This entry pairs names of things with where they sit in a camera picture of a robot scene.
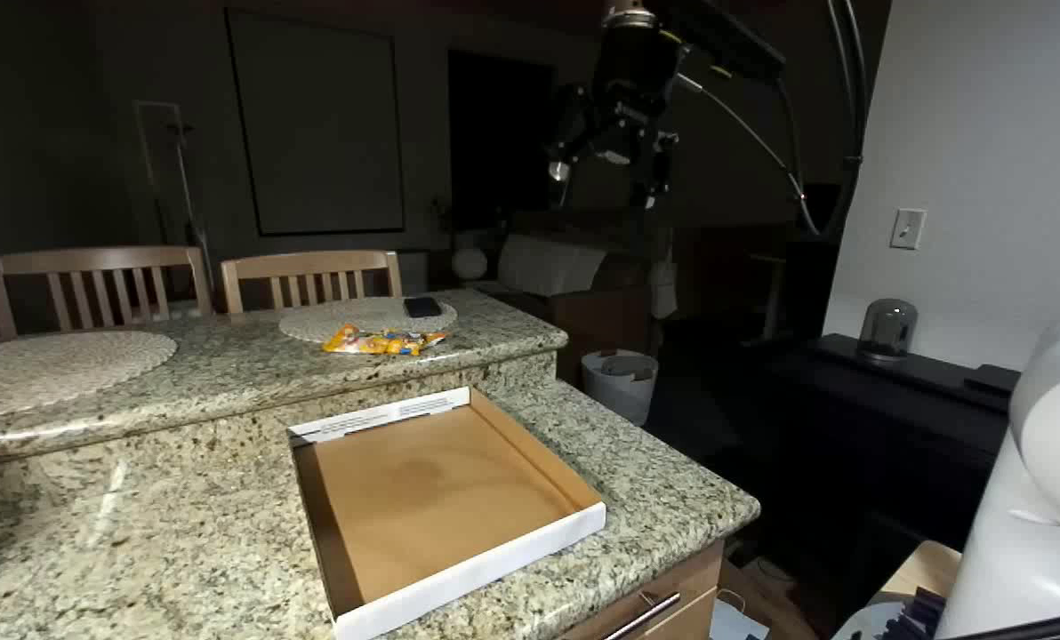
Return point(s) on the black low cabinet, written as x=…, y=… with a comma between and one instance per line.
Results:
x=909, y=404

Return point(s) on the white wall light switch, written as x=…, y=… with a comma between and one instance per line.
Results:
x=909, y=228

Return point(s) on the wooden slat-back chair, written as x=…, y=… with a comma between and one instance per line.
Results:
x=309, y=262
x=91, y=257

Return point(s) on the wooden counter drawer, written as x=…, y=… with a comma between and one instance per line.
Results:
x=693, y=582

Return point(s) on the white trash bin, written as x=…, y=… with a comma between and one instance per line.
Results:
x=621, y=387

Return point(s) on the white bag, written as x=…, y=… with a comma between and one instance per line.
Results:
x=548, y=267

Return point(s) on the small white round object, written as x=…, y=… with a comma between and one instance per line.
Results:
x=469, y=262

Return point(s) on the flat cardboard box white rim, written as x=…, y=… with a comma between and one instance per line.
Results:
x=435, y=498

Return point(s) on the pale floor stand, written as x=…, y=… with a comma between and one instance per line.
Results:
x=187, y=180

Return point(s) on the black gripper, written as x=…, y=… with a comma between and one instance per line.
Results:
x=631, y=129

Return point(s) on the black phone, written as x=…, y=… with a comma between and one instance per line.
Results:
x=425, y=307

